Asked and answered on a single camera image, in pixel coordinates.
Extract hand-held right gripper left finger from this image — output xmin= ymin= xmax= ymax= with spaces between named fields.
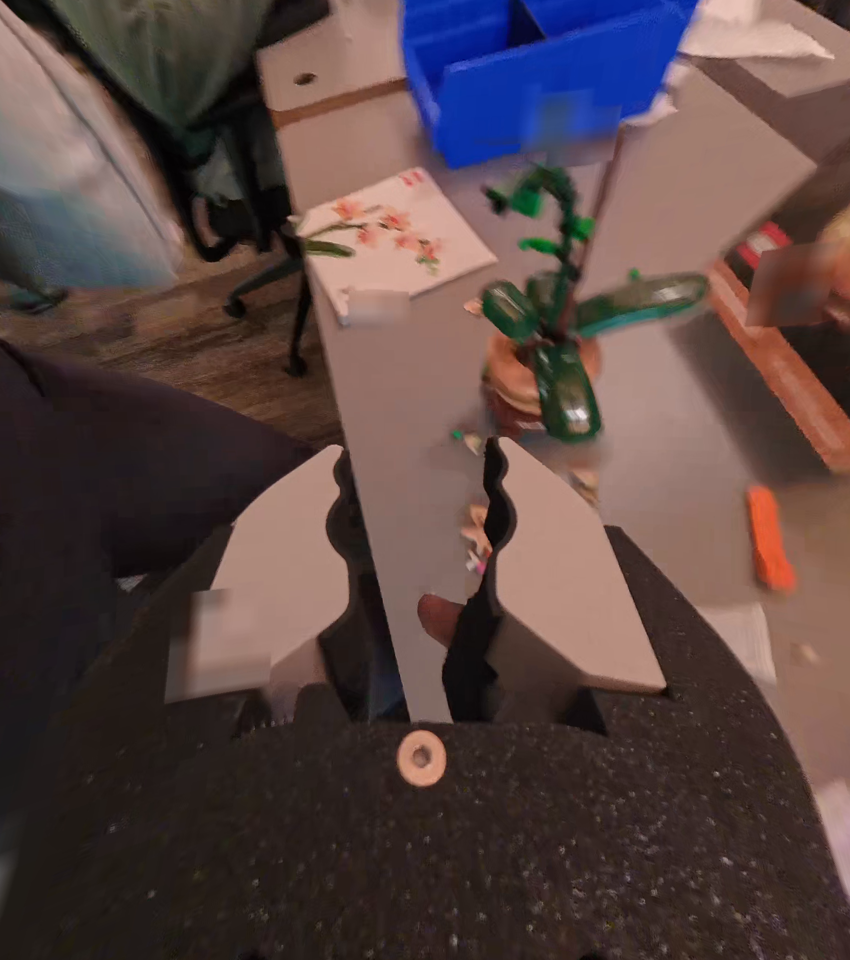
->
xmin=209 ymin=444 xmax=379 ymax=714

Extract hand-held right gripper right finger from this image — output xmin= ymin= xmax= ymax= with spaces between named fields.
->
xmin=442 ymin=436 xmax=668 ymax=726

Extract brick orchid plant model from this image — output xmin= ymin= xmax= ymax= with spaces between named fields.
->
xmin=462 ymin=161 xmax=711 ymax=444

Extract grey desk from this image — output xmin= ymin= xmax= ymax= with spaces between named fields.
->
xmin=256 ymin=0 xmax=850 ymax=819

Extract person's right hand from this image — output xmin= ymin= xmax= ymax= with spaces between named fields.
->
xmin=417 ymin=592 xmax=467 ymax=648

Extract orange brick separator tool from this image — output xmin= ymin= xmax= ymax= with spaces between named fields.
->
xmin=746 ymin=486 xmax=798 ymax=594

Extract person's dark trousers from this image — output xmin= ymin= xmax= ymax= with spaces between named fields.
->
xmin=0 ymin=318 xmax=317 ymax=751

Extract orchid instruction booklet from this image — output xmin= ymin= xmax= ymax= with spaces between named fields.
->
xmin=293 ymin=166 xmax=499 ymax=327

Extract black orchid product box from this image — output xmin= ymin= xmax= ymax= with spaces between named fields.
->
xmin=710 ymin=97 xmax=850 ymax=474

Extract black office chair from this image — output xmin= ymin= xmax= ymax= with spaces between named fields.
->
xmin=162 ymin=105 xmax=317 ymax=376

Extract person's pale jacket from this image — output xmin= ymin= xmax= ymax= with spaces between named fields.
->
xmin=0 ymin=0 xmax=182 ymax=294

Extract blue plastic bin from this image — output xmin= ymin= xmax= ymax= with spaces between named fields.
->
xmin=402 ymin=0 xmax=699 ymax=170

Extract green cloth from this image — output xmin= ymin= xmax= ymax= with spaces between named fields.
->
xmin=50 ymin=0 xmax=276 ymax=129

